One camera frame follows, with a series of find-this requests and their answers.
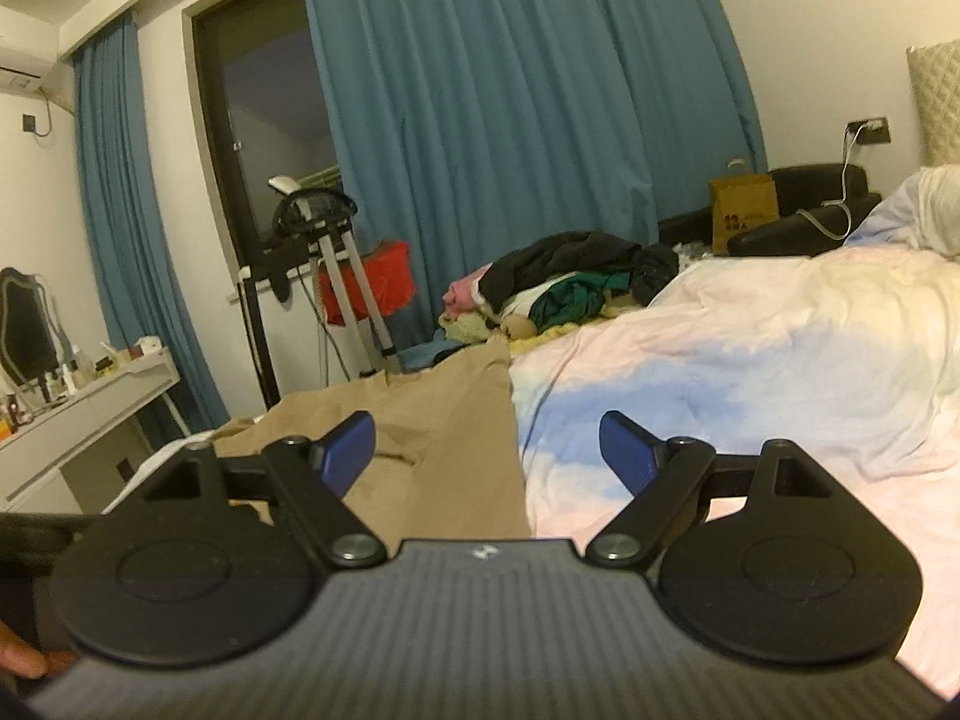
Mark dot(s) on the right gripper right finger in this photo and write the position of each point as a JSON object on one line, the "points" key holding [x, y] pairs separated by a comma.
{"points": [[763, 556]]}

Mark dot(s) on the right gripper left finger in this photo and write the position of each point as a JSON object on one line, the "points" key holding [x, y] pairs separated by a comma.
{"points": [[214, 557]]}

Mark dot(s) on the khaki tan garment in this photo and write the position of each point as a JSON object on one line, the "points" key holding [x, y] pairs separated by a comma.
{"points": [[446, 464]]}

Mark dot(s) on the pile of mixed clothes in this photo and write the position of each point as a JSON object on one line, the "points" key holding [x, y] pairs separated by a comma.
{"points": [[570, 277]]}

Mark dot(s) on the person's left hand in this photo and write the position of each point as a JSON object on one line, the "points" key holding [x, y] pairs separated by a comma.
{"points": [[21, 659]]}

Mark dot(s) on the white dressing table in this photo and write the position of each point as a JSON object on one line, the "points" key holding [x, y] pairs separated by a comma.
{"points": [[33, 460]]}

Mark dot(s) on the cosmetics on dressing table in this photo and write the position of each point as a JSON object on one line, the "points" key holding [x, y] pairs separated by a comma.
{"points": [[82, 371]]}

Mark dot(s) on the black framed mirror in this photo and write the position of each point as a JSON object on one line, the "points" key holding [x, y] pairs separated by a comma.
{"points": [[29, 340]]}

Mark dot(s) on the pastel tie-dye duvet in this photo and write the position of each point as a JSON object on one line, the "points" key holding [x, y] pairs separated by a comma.
{"points": [[852, 355]]}

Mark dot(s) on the narrow teal curtain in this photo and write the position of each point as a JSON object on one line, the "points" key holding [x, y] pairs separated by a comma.
{"points": [[138, 288]]}

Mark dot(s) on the red bag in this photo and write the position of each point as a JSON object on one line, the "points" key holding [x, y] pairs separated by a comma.
{"points": [[391, 281]]}

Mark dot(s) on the brown paper bag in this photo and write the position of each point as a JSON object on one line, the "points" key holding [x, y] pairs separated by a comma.
{"points": [[740, 200]]}

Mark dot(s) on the garment steamer stand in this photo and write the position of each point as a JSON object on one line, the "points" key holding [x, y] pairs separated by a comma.
{"points": [[322, 217]]}

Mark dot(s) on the white pillow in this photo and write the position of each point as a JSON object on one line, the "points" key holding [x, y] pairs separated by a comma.
{"points": [[923, 214]]}

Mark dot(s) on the dark window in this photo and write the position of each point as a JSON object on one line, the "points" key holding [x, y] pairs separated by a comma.
{"points": [[264, 113]]}

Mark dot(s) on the white air conditioner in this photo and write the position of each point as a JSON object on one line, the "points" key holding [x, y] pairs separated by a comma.
{"points": [[29, 48]]}

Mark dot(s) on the quilted beige headboard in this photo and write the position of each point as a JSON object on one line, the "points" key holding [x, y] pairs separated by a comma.
{"points": [[935, 76]]}

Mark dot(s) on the large teal curtain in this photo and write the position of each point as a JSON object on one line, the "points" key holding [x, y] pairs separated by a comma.
{"points": [[469, 128]]}

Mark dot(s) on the wall power socket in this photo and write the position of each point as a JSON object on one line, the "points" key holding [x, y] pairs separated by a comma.
{"points": [[870, 132]]}

